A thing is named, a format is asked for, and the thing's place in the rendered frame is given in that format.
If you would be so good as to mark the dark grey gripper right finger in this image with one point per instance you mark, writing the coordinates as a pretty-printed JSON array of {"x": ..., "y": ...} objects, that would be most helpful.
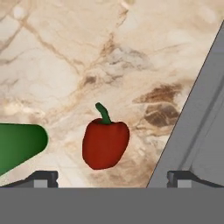
[{"x": 182, "y": 177}]

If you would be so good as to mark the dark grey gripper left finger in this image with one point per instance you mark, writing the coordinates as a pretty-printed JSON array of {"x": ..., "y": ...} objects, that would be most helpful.
[{"x": 43, "y": 177}]

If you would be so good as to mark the red bell pepper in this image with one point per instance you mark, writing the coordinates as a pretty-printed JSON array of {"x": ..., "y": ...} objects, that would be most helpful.
[{"x": 105, "y": 144}]

